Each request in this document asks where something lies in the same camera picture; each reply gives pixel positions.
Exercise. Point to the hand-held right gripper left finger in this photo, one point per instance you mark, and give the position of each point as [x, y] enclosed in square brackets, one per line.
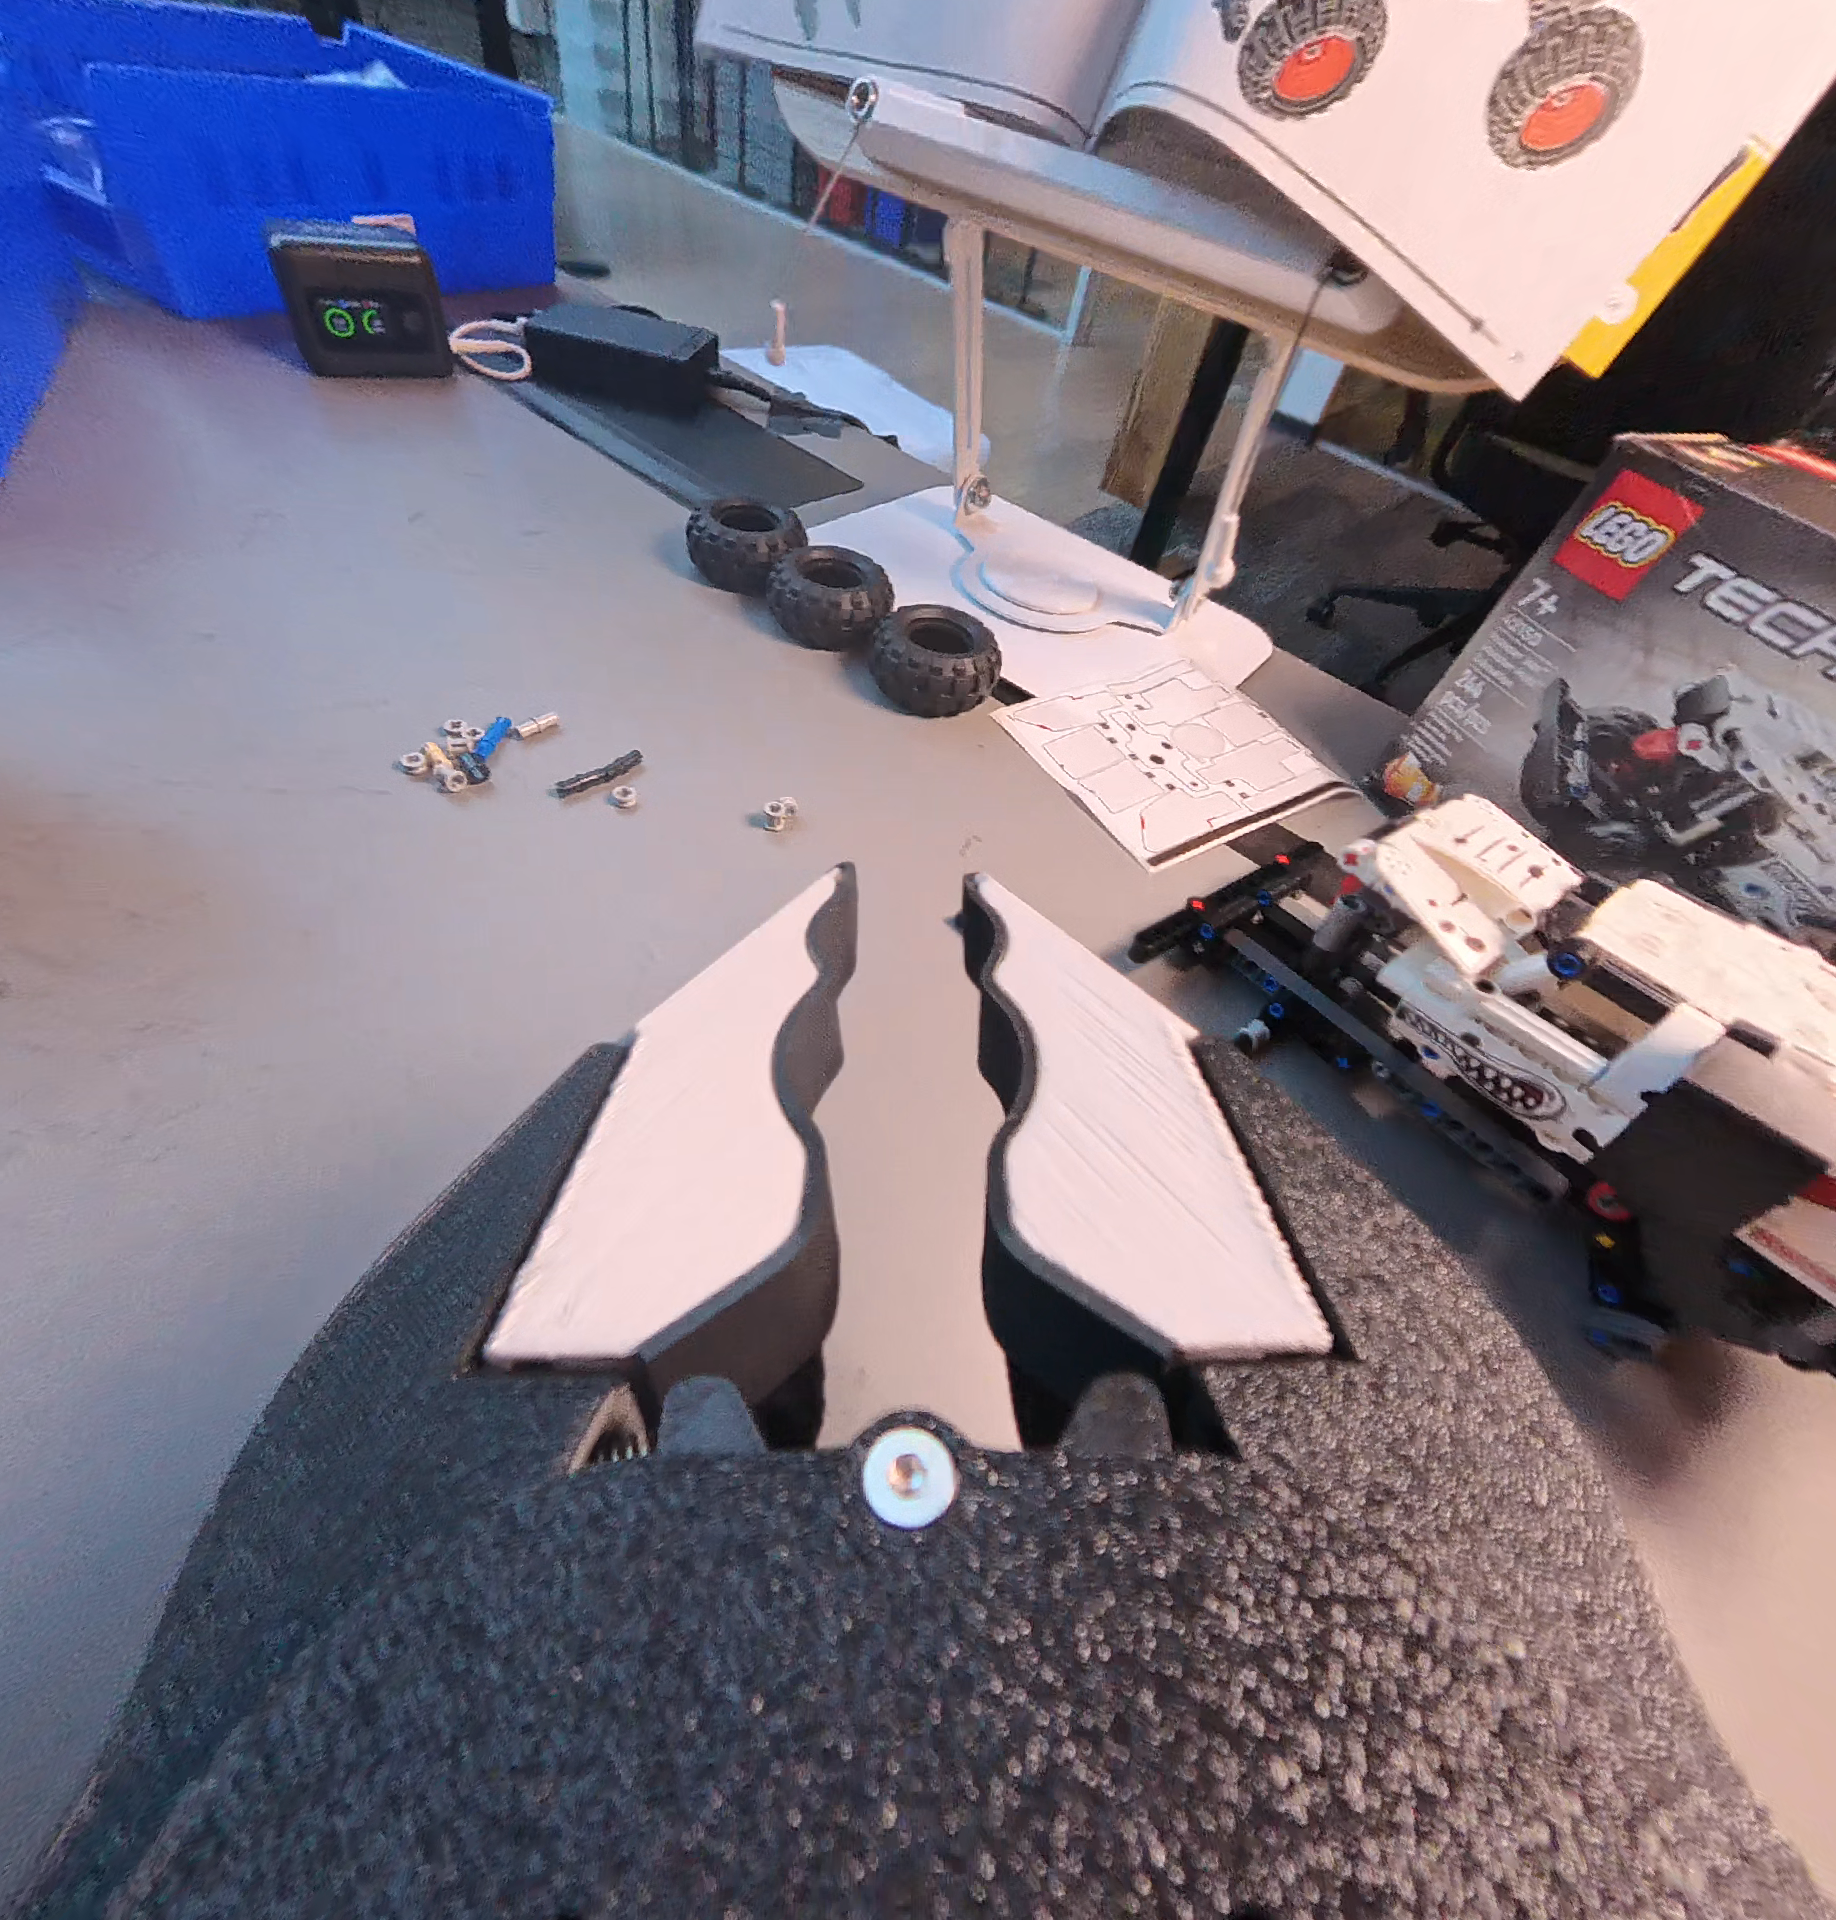
[665, 1186]

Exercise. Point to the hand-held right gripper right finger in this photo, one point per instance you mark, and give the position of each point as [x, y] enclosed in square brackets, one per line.
[1145, 1186]

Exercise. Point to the white lego vehicle model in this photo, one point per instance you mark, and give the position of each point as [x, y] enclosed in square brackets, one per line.
[1549, 1020]

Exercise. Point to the black knobby lego tire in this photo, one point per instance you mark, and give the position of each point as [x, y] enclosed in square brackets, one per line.
[936, 660]
[743, 544]
[832, 598]

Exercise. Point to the black lego pin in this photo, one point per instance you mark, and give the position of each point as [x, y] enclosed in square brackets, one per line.
[594, 774]

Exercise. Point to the lego sticker sheet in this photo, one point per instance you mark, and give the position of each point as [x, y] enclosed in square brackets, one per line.
[1159, 766]

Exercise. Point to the cluster of small lego pieces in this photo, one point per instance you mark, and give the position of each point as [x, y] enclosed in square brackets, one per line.
[473, 750]

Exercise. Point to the lego set box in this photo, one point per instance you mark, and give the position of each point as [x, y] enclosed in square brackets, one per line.
[1699, 601]

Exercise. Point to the lego instruction booklet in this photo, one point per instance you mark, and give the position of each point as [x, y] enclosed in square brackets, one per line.
[1400, 121]

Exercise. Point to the white paper sheet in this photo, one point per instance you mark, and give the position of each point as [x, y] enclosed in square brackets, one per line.
[1159, 652]

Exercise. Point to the black office chair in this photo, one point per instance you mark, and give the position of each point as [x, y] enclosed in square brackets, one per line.
[1459, 511]

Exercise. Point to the small white paper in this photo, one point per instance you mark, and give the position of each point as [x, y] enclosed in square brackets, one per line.
[845, 399]

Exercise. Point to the black digital timer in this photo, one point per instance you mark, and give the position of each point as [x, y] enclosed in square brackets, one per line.
[365, 300]

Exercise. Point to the white book stand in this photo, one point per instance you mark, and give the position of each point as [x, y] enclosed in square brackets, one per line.
[1159, 241]

